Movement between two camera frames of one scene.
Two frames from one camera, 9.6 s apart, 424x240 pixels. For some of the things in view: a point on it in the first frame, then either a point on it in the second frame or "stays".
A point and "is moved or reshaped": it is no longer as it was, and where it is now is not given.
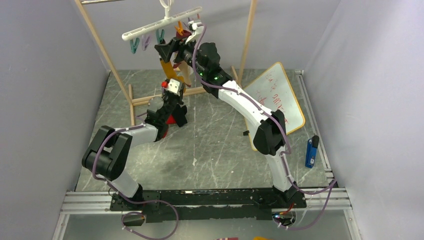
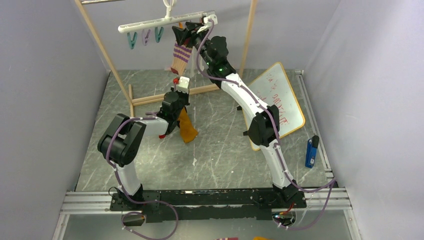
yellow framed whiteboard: [272, 90] stays
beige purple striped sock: [184, 67] is moved or reshaped
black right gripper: [166, 50] -> [192, 28]
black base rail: [204, 205] stays
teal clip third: [160, 38] stays
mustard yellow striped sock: [170, 71] -> [187, 127]
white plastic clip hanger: [167, 18] -> [209, 17]
